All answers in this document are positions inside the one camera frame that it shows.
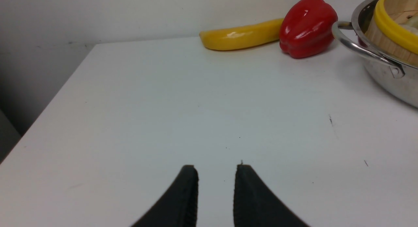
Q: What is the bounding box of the red toy bell pepper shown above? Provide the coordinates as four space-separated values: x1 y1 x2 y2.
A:
279 0 338 59

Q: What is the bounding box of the yellow toy banana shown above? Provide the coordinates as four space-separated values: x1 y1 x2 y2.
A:
200 18 284 51

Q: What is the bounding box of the stainless steel two-handled pot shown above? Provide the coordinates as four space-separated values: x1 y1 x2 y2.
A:
332 0 418 107

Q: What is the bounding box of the green dumpling upper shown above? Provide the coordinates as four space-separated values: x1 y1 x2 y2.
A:
404 15 418 29

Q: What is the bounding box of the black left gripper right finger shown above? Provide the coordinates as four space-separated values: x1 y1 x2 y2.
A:
233 164 308 227

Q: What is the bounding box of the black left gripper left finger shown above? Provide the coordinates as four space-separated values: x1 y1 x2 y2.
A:
132 165 199 227

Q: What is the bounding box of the bamboo steamer basket yellow rim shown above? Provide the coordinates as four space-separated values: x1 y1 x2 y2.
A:
365 0 418 67

